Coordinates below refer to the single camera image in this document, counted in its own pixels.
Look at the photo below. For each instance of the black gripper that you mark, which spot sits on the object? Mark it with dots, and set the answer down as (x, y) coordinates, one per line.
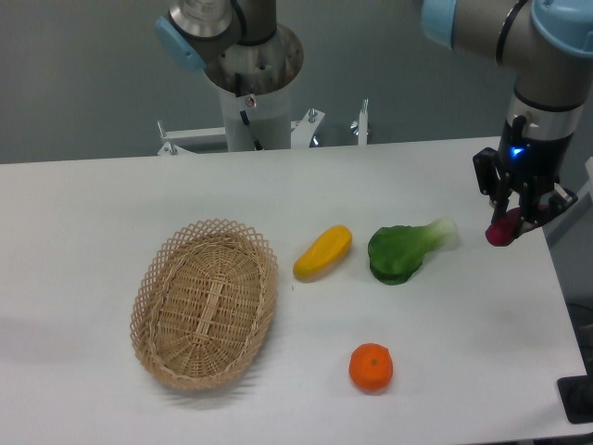
(529, 167)

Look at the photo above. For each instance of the purple sweet potato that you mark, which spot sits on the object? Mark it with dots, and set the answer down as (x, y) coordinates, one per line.
(506, 229)

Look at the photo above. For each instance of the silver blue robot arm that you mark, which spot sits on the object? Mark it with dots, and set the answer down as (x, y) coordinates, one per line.
(547, 43)

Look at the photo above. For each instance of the woven wicker basket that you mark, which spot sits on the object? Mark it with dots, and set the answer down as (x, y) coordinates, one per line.
(205, 305)

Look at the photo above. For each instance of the green bok choy toy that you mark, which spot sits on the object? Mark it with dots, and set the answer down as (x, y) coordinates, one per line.
(396, 253)

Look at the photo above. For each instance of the yellow mango toy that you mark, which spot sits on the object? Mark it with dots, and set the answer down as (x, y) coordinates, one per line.
(324, 253)

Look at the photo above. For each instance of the black device at table edge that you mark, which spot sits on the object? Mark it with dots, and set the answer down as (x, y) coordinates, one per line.
(576, 398)

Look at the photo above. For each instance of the orange tangerine toy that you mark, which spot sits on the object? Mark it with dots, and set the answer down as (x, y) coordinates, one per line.
(371, 367)

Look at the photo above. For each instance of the white frame at right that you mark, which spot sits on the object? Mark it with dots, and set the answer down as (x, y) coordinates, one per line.
(558, 228)

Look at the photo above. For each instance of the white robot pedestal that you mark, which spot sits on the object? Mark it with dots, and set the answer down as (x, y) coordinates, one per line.
(254, 82)

